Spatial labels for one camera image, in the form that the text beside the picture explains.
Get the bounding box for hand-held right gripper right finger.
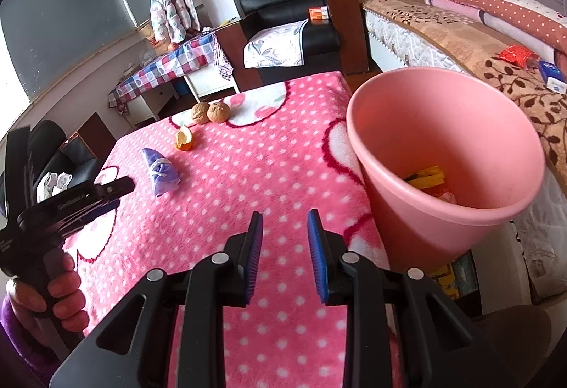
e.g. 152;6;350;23
307;208;519;388

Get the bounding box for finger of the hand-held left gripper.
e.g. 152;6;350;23
57;197;121;234
91;176;136;206

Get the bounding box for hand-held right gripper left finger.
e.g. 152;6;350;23
49;211;264;388

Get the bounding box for yellow foam net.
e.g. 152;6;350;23
405;166;446;193

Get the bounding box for orange candy wrapper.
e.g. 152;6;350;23
425;186;457;205

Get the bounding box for pink plastic bucket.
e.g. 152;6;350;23
346;66;546;272

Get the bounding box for person's left forearm purple sleeve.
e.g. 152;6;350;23
0;295;60;388

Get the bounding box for person's left hand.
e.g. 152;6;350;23
6;253;89;333

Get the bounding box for crumpled purple silver wrapper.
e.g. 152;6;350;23
141;147;181;198

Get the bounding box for orange peel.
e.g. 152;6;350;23
175;125;196;150

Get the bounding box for pink polka dot blanket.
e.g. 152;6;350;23
62;71;408;388

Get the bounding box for light brown walnut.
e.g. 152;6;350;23
190;102;211;125

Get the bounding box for dark brown walnut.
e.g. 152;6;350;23
207;101;230;123

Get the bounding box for checkered tablecloth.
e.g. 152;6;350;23
108;33;233;109

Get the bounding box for yellow printed box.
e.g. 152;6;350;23
425;250;479;300

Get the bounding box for white desk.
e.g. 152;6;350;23
124;69;235;127

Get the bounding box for brown paper bag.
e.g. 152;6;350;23
137;22;157;47

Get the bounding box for window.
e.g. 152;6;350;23
0;0;200;105

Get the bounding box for white patterned puffy jacket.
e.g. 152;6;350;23
148;0;201;42

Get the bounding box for white floral cloth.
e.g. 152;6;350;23
243;19;309;70

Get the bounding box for bed with white headboard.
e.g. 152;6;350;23
328;0;567;295

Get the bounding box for brown floral bed sheet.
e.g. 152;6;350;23
359;0;567;194

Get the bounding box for red packet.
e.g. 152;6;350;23
500;44;539;67

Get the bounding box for pink rolled sheet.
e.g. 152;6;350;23
427;0;492;23

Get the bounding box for blue white box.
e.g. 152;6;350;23
538;60;567;94

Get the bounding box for red polka dot quilt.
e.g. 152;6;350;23
370;0;567;56

